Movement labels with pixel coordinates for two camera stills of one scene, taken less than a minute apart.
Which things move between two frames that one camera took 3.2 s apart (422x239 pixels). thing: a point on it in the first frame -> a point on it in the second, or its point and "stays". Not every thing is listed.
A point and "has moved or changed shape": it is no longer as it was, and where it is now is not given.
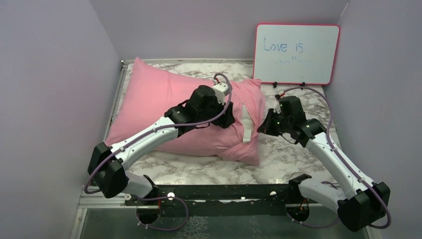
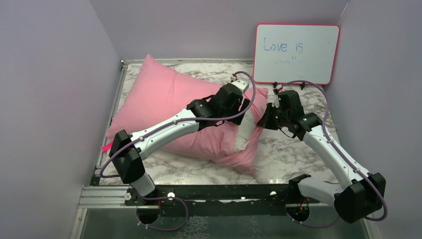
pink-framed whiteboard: x=295 y=54 stays
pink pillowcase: x=153 y=91 has moved or changed shape
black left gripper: x=227 y=119 -> x=236 y=105
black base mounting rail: x=203 y=200 stays
